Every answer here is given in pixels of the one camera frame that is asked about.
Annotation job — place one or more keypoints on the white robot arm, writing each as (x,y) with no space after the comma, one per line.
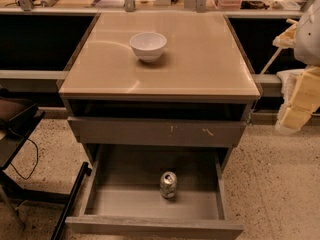
(307,42)

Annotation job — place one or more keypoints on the white ceramic bowl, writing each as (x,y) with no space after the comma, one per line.
(148,46)

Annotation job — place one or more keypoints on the grey metal railing frame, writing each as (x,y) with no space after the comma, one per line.
(160,4)

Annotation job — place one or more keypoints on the grey drawer cabinet with counter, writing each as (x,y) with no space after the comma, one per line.
(201,75)

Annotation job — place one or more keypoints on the closed grey top drawer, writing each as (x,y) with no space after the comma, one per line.
(96,130)

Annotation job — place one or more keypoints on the silver green 7up can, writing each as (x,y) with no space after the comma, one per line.
(168,184)

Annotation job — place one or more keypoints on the white stick with dark tip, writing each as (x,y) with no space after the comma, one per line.
(271,60)

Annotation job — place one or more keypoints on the open grey middle drawer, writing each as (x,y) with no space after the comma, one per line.
(122,196)

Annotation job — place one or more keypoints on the white curved shell part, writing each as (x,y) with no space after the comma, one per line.
(287,77)

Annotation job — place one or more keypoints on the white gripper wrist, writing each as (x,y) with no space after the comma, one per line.
(308,37)

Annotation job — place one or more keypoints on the black cart on left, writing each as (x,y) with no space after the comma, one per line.
(18,119)

